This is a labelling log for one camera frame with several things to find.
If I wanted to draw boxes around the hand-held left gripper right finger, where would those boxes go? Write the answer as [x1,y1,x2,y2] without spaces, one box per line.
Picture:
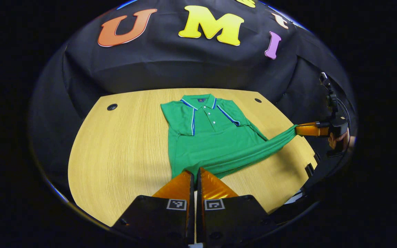
[197,168,278,247]

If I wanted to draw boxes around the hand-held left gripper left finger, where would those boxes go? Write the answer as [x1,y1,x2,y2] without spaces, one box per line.
[112,170,195,247]

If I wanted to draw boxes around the green T-shirt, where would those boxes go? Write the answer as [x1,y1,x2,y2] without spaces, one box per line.
[160,94,299,180]

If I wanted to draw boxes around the black backdrop cloth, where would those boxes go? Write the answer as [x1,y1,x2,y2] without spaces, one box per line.
[30,0,357,193]

